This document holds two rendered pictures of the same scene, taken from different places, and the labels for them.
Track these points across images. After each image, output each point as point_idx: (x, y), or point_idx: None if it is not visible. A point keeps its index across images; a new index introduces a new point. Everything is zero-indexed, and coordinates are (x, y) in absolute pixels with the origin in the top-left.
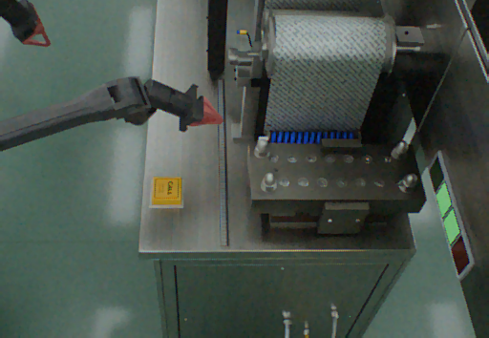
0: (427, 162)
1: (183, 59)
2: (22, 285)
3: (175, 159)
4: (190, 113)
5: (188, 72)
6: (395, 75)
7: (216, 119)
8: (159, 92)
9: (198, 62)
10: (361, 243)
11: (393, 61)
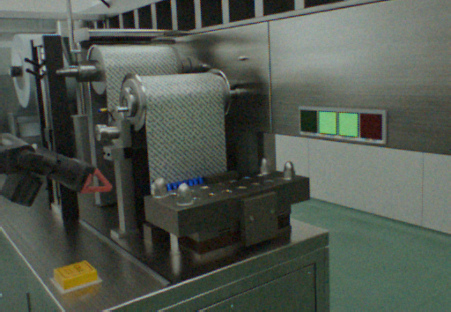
0: (294, 133)
1: (34, 222)
2: None
3: (69, 263)
4: (82, 167)
5: (45, 225)
6: (227, 140)
7: (105, 183)
8: (46, 150)
9: (50, 219)
10: (285, 241)
11: (229, 86)
